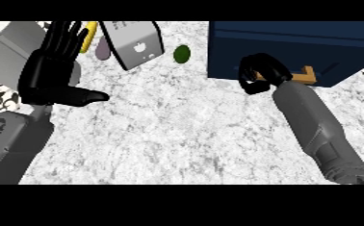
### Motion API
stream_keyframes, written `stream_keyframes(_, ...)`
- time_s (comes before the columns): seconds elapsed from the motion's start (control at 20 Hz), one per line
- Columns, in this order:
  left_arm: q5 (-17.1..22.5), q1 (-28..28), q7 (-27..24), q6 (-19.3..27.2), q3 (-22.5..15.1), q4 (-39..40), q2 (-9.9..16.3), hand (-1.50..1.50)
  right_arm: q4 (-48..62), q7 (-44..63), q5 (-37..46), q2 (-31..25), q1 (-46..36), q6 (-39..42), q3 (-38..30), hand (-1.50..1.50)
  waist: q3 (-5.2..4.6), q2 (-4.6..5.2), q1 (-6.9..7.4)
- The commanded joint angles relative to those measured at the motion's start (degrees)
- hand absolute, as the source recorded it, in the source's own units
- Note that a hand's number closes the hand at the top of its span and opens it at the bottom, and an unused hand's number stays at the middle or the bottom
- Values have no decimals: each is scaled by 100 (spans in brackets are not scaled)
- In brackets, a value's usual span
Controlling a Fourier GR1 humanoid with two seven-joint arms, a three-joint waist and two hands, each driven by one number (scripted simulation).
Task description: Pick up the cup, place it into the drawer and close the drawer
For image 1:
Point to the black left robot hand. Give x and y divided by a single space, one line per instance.
47 76

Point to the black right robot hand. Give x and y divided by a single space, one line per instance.
263 70

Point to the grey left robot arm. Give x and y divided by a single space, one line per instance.
24 140

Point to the dark blue drawer cabinet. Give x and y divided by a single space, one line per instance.
284 50

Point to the grey cup with black rim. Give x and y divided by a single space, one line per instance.
135 42

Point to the pale purple oval object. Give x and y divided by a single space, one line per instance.
101 48

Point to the yellow banana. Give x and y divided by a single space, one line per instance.
89 36

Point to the green round fruit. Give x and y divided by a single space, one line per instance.
180 54

